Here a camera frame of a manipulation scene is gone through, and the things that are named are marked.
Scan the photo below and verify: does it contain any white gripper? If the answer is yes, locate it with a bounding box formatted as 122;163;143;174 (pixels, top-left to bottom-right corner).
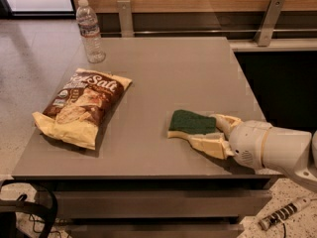
189;114;272;170

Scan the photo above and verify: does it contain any green and yellow sponge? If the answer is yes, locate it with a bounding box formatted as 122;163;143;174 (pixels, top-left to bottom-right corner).
167;110;216;139

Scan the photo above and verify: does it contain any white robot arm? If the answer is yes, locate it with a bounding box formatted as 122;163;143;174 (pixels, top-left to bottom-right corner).
189;114;317;192

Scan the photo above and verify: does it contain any clear plastic water bottle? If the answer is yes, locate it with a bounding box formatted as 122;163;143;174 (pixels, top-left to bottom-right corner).
76;0;106;63

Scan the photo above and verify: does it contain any lower grey drawer front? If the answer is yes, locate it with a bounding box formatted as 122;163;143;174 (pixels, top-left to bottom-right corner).
66;224;244;238

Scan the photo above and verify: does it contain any grey drawer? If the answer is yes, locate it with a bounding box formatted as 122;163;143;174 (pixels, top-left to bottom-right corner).
54;190;271;218
66;224;244;238

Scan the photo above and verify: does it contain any white power strip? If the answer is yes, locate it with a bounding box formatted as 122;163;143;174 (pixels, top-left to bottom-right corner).
259;197;311;231

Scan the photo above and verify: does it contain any upper grey drawer front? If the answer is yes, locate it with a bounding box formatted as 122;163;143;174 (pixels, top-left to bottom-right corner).
54;190;271;218

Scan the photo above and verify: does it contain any brown sea salt chip bag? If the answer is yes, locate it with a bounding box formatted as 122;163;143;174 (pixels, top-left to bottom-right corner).
33;68;132;150

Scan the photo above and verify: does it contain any right metal rail bracket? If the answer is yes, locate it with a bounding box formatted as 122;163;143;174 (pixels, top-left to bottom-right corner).
255;0;285;47

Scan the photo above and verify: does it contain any metal rail bracket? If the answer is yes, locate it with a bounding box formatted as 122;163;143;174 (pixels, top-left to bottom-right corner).
117;0;135;38
255;0;285;47

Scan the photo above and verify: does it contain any horizontal metal rail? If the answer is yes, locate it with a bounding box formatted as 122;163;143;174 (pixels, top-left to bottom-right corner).
101;28;317;35

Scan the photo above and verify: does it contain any left metal rail bracket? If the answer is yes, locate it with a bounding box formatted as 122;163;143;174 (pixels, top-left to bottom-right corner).
117;0;135;38

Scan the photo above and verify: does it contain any black chair frame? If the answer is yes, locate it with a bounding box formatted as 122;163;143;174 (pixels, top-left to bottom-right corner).
0;182;57;238

